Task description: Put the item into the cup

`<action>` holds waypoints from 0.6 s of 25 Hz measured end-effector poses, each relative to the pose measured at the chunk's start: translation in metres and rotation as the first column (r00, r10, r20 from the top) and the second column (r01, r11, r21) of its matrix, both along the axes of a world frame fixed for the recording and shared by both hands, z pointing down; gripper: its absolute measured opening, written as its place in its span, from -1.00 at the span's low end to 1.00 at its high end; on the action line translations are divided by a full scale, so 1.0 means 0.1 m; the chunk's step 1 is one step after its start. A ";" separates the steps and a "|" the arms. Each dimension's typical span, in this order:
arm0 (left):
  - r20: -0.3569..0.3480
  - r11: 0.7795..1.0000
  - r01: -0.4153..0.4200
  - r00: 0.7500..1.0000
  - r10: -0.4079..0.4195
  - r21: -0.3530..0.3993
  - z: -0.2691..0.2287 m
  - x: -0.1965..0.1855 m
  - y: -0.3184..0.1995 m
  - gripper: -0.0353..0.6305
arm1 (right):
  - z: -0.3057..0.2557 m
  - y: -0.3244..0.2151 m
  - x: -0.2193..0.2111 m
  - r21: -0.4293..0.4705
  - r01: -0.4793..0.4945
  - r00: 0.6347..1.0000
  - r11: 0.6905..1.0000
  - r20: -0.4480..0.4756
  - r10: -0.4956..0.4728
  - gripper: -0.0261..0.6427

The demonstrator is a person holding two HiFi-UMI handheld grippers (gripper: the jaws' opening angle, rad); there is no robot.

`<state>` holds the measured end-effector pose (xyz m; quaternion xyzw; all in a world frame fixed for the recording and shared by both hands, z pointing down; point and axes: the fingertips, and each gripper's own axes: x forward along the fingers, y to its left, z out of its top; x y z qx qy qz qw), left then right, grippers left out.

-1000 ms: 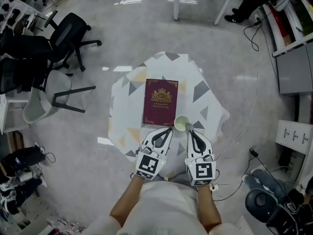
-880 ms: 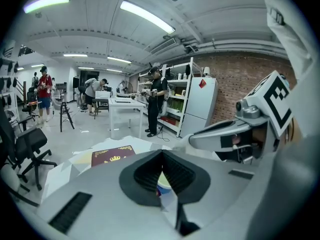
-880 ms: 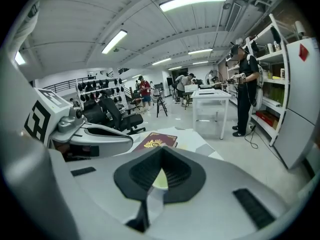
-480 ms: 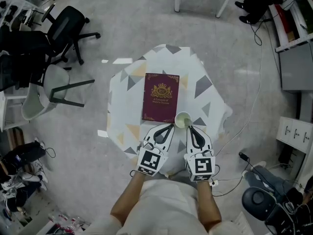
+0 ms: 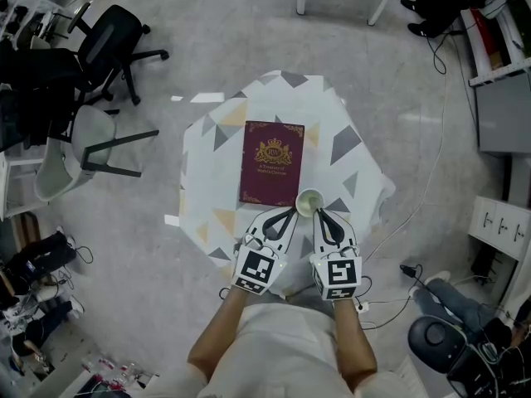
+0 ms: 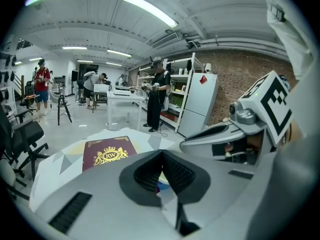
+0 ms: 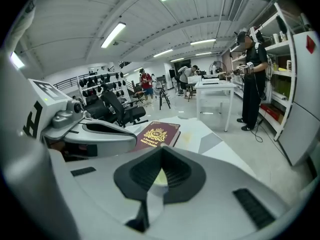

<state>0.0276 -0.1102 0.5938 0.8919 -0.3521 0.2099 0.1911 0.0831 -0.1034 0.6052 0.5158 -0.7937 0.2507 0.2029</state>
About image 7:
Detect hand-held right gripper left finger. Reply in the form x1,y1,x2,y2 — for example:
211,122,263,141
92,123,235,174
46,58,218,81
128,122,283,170
49,145,163,240

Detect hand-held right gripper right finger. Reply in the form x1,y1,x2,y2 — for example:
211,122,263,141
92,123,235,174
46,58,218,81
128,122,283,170
149,145,301,240

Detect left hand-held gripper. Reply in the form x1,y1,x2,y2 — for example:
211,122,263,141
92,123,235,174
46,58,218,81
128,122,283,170
22,78,138,163

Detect black office chair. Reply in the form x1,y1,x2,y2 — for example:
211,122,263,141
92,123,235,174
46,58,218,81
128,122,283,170
83,93,118,125
99,90,147,129

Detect maroon hardcover book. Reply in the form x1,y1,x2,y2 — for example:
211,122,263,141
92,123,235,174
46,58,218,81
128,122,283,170
129,120,181,153

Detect white display rack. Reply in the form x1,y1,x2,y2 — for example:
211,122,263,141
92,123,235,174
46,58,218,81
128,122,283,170
76,71,131,107

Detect rows of black pouches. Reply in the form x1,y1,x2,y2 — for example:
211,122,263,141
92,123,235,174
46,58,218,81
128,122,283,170
79,71,127,99

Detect black stair railing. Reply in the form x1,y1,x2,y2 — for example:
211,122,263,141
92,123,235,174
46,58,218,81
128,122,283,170
52,71,98,90

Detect black screen on stand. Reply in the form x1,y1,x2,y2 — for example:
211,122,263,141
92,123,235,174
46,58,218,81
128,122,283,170
168,68,176,90

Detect red flat box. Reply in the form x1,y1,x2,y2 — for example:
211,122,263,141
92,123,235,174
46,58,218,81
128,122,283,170
259,103,285,122

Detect white square table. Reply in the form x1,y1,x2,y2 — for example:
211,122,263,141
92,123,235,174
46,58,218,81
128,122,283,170
194,80,238,133

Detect grey tall cabinet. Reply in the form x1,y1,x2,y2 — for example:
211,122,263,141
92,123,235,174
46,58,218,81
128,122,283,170
277,30,320,167

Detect white portable gas stove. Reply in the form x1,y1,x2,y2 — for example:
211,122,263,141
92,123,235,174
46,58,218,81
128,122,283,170
201,80,227,86

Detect stack of green boxes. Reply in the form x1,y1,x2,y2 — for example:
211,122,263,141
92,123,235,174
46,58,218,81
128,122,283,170
271,75,292,99

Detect white shelving unit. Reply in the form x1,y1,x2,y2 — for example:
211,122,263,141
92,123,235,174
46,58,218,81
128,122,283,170
229,2,296,142

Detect red diamond sticker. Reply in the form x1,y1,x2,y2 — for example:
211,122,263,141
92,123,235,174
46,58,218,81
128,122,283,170
305,35,317,55

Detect ceiling air vent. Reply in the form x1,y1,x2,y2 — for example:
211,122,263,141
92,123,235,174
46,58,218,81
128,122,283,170
228,0,246,22

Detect black floor cable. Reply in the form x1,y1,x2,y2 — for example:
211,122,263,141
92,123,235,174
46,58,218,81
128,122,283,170
249,118,266,144

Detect black pedestal fan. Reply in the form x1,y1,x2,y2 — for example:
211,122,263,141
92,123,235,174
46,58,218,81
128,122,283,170
208,60,225,75

